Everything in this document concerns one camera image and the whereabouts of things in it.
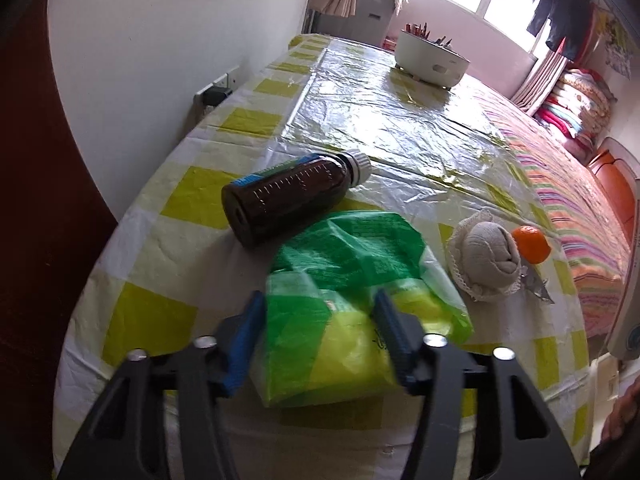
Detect silver foil blister pack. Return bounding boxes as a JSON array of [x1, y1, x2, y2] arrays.
[[519, 266, 556, 304]]

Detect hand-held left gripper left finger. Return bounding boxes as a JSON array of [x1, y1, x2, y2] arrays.
[[57, 291, 266, 480]]

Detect person's right hand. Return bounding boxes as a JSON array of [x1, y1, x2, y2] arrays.
[[601, 379, 640, 457]]

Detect striped bed sheet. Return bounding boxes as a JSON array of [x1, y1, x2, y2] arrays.
[[480, 85, 635, 342]]

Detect white wall socket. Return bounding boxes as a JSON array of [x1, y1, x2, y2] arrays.
[[194, 72, 242, 117]]

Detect green plastic bag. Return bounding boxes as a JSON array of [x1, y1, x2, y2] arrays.
[[257, 211, 473, 408]]

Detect bunch of pens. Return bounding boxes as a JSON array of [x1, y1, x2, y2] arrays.
[[405, 21, 455, 47]]

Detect stack of folded quilts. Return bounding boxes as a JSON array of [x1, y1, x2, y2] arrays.
[[532, 67, 618, 153]]

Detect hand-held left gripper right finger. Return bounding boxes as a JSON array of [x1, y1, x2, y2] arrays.
[[374, 290, 583, 480]]

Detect rolled grey and white socks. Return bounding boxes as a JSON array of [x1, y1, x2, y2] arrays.
[[446, 207, 523, 303]]

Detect brown medicine bottle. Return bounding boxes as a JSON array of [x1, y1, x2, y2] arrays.
[[221, 151, 372, 248]]

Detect wooden bed headboard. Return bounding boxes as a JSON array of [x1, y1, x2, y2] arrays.
[[585, 137, 640, 247]]

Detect black power plug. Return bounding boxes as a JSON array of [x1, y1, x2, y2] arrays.
[[204, 86, 234, 107]]

